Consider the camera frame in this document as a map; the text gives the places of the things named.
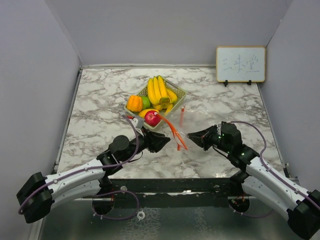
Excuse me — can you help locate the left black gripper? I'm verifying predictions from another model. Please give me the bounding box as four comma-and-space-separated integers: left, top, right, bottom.
121, 126, 171, 163

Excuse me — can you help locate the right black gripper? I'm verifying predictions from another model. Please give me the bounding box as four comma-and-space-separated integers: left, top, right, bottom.
186, 124, 232, 154

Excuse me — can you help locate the clear zip bag red zipper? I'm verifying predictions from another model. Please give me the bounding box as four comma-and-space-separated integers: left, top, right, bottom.
155, 113, 188, 151

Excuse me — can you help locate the red apple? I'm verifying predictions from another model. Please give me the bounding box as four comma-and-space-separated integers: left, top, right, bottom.
144, 110, 161, 127

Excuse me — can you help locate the yellow banana bunch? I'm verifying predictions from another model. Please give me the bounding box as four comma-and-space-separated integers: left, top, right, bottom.
147, 75, 178, 114

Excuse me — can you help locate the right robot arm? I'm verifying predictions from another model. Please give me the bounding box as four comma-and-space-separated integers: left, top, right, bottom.
187, 121, 320, 240

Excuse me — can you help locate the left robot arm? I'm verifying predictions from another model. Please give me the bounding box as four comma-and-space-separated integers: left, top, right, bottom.
16, 128, 171, 224

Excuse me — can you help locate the yellow mango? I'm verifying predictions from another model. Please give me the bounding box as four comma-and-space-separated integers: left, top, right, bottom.
138, 108, 160, 119

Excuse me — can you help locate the green lime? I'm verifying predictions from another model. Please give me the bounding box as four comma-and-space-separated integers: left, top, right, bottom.
141, 96, 151, 110

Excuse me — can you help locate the orange bell pepper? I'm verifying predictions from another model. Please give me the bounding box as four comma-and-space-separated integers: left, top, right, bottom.
126, 95, 143, 112

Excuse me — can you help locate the green plastic basket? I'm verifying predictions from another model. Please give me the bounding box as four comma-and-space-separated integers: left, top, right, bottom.
124, 75, 187, 119

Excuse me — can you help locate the small whiteboard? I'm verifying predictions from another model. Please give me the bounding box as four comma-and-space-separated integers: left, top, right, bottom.
216, 46, 266, 83

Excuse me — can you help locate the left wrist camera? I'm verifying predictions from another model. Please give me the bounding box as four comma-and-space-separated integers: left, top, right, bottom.
126, 115, 145, 129

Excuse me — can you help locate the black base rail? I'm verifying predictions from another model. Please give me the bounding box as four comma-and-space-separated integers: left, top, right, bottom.
99, 178, 244, 208

